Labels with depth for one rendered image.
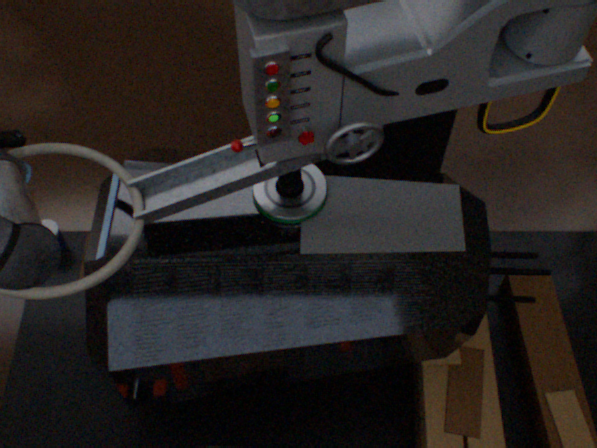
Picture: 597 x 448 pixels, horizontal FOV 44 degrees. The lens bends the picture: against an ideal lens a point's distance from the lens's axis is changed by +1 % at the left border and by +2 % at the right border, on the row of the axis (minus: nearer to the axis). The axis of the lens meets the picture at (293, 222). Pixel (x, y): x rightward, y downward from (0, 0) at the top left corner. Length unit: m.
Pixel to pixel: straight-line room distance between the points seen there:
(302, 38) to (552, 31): 0.63
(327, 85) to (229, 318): 0.77
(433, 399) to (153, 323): 0.96
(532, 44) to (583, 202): 1.52
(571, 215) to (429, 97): 1.56
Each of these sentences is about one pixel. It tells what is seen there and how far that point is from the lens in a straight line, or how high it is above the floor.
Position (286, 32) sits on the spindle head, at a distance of 1.54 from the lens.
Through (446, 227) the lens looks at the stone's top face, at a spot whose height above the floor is 0.82.
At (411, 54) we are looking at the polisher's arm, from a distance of 1.73.
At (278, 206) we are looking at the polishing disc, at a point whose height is 0.85.
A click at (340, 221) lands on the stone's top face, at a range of 2.10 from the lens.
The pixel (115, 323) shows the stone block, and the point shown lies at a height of 0.69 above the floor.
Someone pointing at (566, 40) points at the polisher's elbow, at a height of 1.33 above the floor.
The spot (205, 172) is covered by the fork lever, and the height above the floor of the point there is 0.96.
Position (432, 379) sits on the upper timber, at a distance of 2.54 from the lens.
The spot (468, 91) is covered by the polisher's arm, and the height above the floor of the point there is 1.23.
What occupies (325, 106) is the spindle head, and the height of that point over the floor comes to 1.30.
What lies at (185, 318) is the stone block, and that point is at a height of 0.69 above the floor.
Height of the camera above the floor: 2.59
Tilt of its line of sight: 58 degrees down
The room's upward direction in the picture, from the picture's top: straight up
